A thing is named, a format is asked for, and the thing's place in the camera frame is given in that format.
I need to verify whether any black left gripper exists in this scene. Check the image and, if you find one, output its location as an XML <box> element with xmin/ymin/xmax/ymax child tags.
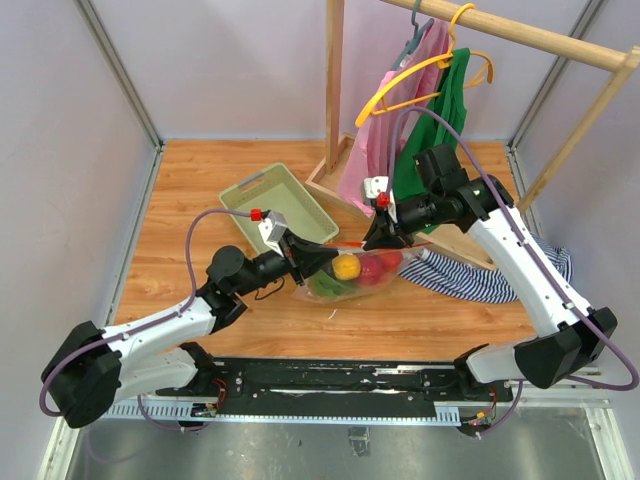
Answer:
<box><xmin>235</xmin><ymin>229</ymin><xmax>339</xmax><ymax>297</ymax></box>

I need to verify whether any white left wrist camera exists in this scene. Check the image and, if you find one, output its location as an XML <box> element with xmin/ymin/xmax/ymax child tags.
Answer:
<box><xmin>258</xmin><ymin>210</ymin><xmax>288</xmax><ymax>255</ymax></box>

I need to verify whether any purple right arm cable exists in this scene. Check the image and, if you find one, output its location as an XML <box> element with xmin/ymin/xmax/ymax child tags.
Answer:
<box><xmin>384</xmin><ymin>105</ymin><xmax>640</xmax><ymax>392</ymax></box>

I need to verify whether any blue striped cloth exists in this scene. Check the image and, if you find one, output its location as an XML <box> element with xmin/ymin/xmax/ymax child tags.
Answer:
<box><xmin>399</xmin><ymin>229</ymin><xmax>575</xmax><ymax>305</ymax></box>

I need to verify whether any fake red apple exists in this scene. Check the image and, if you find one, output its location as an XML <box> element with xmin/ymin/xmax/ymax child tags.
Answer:
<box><xmin>357</xmin><ymin>255</ymin><xmax>386</xmax><ymax>287</ymax></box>

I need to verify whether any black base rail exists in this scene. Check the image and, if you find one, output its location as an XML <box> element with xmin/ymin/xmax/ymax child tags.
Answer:
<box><xmin>104</xmin><ymin>357</ymin><xmax>513</xmax><ymax>429</ymax></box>

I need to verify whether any fake green leafy vegetable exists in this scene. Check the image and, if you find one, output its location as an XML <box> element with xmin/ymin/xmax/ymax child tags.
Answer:
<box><xmin>308</xmin><ymin>271</ymin><xmax>356</xmax><ymax>299</ymax></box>

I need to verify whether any grey-blue clothes hanger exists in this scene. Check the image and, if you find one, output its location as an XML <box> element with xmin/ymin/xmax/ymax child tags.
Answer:
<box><xmin>391</xmin><ymin>0</ymin><xmax>434</xmax><ymax>71</ymax></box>

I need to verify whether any green tank top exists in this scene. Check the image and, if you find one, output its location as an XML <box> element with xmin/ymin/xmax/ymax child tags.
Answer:
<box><xmin>393</xmin><ymin>48</ymin><xmax>471</xmax><ymax>200</ymax></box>

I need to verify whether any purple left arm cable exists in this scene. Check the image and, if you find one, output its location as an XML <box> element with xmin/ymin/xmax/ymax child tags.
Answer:
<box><xmin>38</xmin><ymin>208</ymin><xmax>264</xmax><ymax>417</ymax></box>

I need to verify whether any yellow clothes hanger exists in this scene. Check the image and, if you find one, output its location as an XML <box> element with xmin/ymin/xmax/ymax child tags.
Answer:
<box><xmin>354</xmin><ymin>3</ymin><xmax>495</xmax><ymax>129</ymax></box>

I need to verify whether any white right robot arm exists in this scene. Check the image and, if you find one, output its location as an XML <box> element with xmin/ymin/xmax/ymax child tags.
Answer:
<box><xmin>362</xmin><ymin>144</ymin><xmax>618</xmax><ymax>400</ymax></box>

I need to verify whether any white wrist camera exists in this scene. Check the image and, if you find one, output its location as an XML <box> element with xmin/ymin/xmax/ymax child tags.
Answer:
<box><xmin>362</xmin><ymin>176</ymin><xmax>397</xmax><ymax>221</ymax></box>
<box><xmin>258</xmin><ymin>210</ymin><xmax>288</xmax><ymax>255</ymax></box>

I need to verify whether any wooden clothes rack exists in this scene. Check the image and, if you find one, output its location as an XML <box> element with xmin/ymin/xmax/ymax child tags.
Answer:
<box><xmin>304</xmin><ymin>0</ymin><xmax>640</xmax><ymax>271</ymax></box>

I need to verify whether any fake strawberry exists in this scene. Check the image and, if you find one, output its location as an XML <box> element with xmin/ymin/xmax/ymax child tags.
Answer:
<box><xmin>380</xmin><ymin>250</ymin><xmax>404</xmax><ymax>273</ymax></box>

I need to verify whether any pink shirt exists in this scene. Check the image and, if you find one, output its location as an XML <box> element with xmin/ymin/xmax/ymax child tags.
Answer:
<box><xmin>337</xmin><ymin>19</ymin><xmax>450</xmax><ymax>217</ymax></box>

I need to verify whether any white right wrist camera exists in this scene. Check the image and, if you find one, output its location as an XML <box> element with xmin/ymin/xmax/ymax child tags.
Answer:
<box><xmin>362</xmin><ymin>176</ymin><xmax>397</xmax><ymax>221</ymax></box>

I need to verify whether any fake yellow orange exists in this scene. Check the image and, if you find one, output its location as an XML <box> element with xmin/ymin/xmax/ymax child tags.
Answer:
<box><xmin>331</xmin><ymin>253</ymin><xmax>361</xmax><ymax>281</ymax></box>

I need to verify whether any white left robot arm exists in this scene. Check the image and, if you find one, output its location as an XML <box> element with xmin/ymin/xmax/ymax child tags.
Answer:
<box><xmin>39</xmin><ymin>230</ymin><xmax>339</xmax><ymax>429</ymax></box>

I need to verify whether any light green plastic basket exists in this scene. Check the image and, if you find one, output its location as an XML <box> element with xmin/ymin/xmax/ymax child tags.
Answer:
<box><xmin>219</xmin><ymin>163</ymin><xmax>339</xmax><ymax>243</ymax></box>

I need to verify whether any clear zip top bag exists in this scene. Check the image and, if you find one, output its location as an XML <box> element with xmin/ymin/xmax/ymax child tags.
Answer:
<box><xmin>293</xmin><ymin>242</ymin><xmax>428</xmax><ymax>304</ymax></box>

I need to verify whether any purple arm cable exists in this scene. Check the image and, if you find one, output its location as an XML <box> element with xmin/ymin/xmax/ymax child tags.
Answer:
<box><xmin>384</xmin><ymin>105</ymin><xmax>640</xmax><ymax>392</ymax></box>
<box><xmin>38</xmin><ymin>208</ymin><xmax>264</xmax><ymax>417</ymax></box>

